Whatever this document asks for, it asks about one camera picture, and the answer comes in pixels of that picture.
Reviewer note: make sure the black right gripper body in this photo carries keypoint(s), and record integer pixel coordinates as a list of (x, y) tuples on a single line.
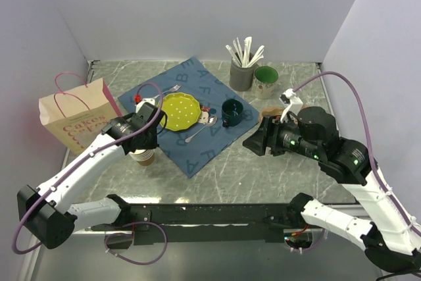
[(284, 136)]

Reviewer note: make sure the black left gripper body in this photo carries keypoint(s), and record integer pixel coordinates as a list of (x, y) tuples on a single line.
[(151, 141)]

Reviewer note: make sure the brown pulp cup carrier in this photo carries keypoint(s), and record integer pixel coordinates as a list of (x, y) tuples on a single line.
[(270, 115)]

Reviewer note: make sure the kraft paper cakes bag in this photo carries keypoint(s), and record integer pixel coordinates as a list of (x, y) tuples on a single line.
[(76, 116)]

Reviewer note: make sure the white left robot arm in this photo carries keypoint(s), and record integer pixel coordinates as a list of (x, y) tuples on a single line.
[(49, 211)]

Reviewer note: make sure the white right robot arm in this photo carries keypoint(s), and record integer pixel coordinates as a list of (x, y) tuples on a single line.
[(387, 239)]

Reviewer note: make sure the stack of paper cups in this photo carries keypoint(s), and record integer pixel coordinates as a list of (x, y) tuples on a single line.
[(143, 157)]

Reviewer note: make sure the dark green mug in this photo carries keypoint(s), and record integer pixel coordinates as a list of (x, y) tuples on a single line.
[(232, 113)]

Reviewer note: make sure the blue letter print cloth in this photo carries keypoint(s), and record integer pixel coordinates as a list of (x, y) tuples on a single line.
[(193, 133)]

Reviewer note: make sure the yellow dotted plate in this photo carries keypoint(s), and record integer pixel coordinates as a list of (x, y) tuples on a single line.
[(183, 111)]

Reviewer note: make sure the green inside ceramic mug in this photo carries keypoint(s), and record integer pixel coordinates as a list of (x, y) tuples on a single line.
[(264, 82)]

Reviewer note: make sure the grey straw holder cup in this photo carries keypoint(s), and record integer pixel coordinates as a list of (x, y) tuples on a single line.
[(241, 78)]

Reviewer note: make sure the silver fork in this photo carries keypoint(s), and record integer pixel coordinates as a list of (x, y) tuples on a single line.
[(172, 89)]

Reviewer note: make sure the white wrapped straws bundle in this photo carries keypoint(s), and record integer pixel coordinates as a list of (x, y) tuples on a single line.
[(241, 55)]

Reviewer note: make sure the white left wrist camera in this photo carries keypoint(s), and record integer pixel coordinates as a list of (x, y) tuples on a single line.
[(149, 100)]

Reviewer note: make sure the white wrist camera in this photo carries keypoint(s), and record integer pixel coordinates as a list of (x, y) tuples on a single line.
[(291, 102), (149, 100)]

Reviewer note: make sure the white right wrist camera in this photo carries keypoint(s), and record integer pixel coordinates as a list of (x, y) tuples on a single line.
[(291, 102)]

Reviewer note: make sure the silver cartoon handle spoon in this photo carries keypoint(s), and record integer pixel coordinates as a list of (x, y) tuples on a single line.
[(211, 122)]

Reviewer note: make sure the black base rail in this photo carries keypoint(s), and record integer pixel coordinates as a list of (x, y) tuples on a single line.
[(221, 222)]

